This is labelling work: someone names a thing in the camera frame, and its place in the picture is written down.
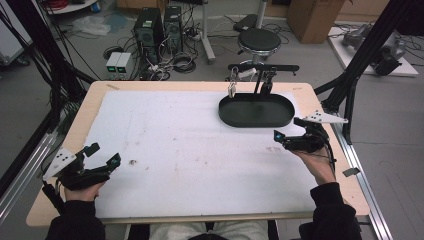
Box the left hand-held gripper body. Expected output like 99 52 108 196
42 147 113 192

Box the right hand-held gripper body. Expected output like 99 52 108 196
282 110 349 155

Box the black key rack with tray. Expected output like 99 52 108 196
218 63 300 129

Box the dark grey key fob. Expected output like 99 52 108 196
260 68 278 95

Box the silver key fob with key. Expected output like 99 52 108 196
227 66 239 99

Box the person's left hand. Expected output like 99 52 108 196
63 179 108 203

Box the person's right hand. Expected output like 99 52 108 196
293 148 337 187

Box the grey tape piece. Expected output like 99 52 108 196
342 167 362 178

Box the white power strip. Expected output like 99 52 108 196
238 68 258 81

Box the white floor board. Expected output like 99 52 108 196
328 24 419 77

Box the white table mat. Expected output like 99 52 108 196
83 90 319 219

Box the white power supply box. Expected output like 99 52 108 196
115 52 134 75
105 51 123 75

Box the black round stool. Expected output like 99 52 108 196
237 27 283 66

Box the grey device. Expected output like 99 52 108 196
341 24 371 48

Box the tall cardboard box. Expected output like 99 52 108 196
287 0 346 45

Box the black device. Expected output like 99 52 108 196
371 39 406 76

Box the black flat case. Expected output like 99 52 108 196
233 13 259 33

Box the person's lap in grey trousers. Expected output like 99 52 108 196
148 220 269 240

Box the white plastic bag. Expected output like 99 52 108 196
71 15 112 37

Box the black computer tower green label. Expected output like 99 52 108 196
134 8 164 64

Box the white round platform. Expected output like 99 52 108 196
46 0 99 15

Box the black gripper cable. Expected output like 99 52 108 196
319 133 337 173
41 182 67 215

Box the aluminium rail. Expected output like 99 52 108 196
0 131 59 221
331 123 394 240

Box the black metal frame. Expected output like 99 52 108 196
0 0 98 198
313 0 424 145

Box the coiled black cable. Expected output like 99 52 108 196
172 53 198 74

